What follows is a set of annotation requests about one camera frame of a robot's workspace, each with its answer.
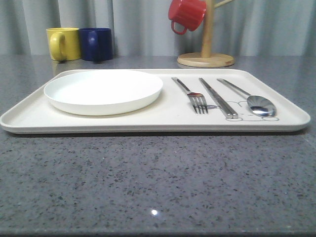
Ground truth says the silver chopstick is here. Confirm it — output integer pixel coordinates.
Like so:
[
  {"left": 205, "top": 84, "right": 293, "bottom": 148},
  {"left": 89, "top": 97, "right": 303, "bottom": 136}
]
[
  {"left": 201, "top": 78, "right": 239, "bottom": 120},
  {"left": 198, "top": 78, "right": 235, "bottom": 121}
]

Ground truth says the white round plate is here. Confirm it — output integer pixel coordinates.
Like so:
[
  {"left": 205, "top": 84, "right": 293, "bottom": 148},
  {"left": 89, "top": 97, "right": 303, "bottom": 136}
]
[{"left": 44, "top": 70, "right": 163, "bottom": 116}]

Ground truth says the silver metal spoon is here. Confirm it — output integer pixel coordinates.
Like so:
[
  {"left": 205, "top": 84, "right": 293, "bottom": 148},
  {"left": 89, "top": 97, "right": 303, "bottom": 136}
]
[{"left": 217, "top": 79, "right": 277, "bottom": 117}]

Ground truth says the beige rabbit serving tray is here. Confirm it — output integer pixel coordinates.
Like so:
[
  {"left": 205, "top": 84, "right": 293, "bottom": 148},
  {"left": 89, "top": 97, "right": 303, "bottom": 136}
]
[{"left": 0, "top": 69, "right": 311, "bottom": 134}]

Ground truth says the wooden mug tree stand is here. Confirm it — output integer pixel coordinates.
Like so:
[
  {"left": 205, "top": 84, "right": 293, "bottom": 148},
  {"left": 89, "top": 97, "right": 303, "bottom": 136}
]
[{"left": 177, "top": 0, "right": 235, "bottom": 68}]

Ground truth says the dark blue mug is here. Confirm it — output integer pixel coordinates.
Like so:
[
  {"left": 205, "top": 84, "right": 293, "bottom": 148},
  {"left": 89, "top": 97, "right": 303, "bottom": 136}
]
[{"left": 79, "top": 28, "right": 114, "bottom": 61}]

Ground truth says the red ribbed mug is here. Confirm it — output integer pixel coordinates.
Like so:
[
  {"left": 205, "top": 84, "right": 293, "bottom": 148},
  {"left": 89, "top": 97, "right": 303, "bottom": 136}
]
[{"left": 168, "top": 0, "right": 207, "bottom": 35}]

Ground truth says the yellow mug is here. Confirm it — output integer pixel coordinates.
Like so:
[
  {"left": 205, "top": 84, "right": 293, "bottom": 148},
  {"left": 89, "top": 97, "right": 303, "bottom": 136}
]
[{"left": 46, "top": 28, "right": 81, "bottom": 61}]

